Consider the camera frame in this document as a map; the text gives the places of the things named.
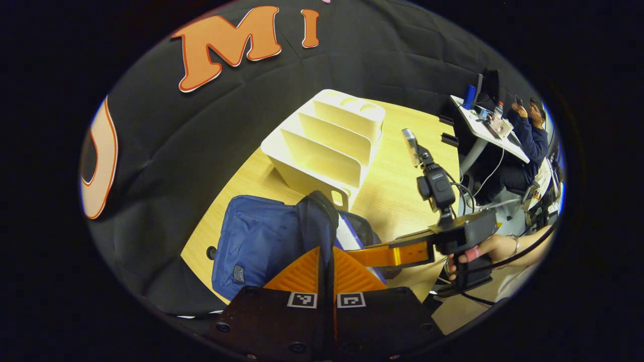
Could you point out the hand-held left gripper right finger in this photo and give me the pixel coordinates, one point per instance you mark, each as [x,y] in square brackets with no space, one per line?
[382,322]

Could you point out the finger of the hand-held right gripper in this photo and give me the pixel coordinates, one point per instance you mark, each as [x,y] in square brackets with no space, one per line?
[392,254]

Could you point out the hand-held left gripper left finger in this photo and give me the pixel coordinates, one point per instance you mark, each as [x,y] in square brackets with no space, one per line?
[271,327]

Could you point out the blue schoolbag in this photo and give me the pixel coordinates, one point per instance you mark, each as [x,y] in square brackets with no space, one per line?
[261,241]

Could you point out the white bookshelf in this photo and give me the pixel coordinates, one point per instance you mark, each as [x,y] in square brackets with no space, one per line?
[322,151]

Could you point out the white desk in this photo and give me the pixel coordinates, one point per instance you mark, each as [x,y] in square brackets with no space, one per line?
[483,130]

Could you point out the blue box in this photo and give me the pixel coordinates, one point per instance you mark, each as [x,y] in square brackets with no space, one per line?
[469,96]

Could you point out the clear bottle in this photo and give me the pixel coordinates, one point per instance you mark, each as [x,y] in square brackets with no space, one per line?
[498,111]

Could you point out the black monitor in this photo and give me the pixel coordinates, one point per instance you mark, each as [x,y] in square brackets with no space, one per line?
[488,88]

